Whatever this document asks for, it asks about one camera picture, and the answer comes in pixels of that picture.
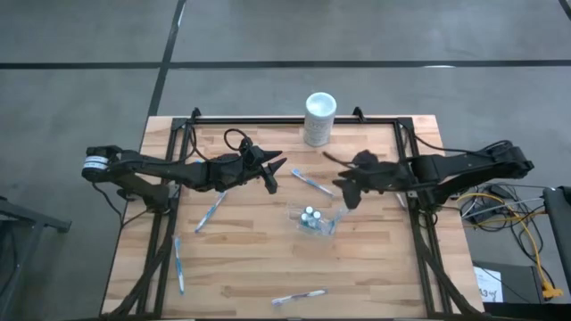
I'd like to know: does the clear acrylic organizer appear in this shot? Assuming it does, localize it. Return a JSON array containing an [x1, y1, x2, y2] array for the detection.
[[285, 201, 350, 238]]

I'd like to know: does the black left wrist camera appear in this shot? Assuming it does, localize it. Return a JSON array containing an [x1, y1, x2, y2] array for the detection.
[[239, 136, 265, 158]]

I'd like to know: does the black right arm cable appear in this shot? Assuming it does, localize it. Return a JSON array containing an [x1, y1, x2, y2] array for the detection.
[[322, 151, 356, 169]]

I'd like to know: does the purple white wrapped toothbrush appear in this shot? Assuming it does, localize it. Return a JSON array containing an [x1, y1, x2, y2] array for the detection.
[[270, 288, 329, 308]]

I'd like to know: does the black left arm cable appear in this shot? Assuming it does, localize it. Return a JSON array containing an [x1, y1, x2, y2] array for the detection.
[[189, 127, 251, 164]]

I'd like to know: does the white paper label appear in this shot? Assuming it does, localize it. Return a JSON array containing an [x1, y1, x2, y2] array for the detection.
[[473, 266, 504, 304]]

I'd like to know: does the black box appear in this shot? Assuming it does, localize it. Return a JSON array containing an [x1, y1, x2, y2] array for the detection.
[[472, 260, 545, 305]]

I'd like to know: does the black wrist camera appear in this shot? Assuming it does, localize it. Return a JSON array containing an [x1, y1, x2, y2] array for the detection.
[[239, 136, 265, 158], [352, 149, 381, 169]]

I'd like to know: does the grey metal table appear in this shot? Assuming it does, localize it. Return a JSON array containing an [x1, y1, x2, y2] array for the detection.
[[0, 194, 73, 321]]

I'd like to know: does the yellow cable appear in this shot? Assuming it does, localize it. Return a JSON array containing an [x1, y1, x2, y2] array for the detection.
[[455, 190, 565, 300]]

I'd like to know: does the black aluminium table frame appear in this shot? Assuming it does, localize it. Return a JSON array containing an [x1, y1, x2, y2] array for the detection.
[[100, 106, 485, 321]]

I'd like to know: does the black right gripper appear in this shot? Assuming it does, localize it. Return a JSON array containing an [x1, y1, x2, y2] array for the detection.
[[331, 162, 414, 210]]

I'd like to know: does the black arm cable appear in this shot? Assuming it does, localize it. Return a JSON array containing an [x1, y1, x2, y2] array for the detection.
[[322, 151, 356, 169], [189, 127, 251, 164]]

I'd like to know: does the white wipes canister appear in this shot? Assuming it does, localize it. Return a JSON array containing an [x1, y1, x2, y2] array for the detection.
[[304, 91, 338, 148]]

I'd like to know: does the black cable bundle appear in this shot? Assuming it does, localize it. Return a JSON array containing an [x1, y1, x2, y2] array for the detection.
[[459, 180, 548, 235]]

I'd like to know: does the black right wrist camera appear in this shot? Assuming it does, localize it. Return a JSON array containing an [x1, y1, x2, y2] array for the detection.
[[352, 149, 381, 169]]

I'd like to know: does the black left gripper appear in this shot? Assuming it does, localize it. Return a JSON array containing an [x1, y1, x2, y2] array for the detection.
[[203, 150, 288, 196]]

